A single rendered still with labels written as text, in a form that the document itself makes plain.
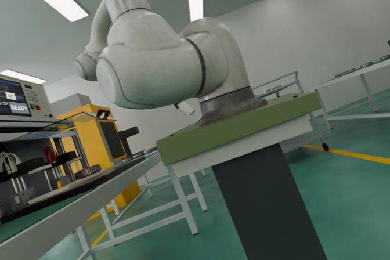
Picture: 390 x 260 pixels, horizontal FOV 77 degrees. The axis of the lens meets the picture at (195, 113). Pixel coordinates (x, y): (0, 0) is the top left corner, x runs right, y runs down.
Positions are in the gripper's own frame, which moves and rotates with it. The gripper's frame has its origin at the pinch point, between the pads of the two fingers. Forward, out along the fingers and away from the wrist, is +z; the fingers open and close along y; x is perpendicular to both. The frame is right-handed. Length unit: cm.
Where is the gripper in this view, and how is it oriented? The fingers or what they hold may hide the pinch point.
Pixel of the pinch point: (189, 100)
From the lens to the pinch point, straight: 87.5
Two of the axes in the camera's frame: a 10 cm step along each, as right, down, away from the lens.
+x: 7.1, -5.9, 3.8
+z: 7.0, 5.5, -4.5
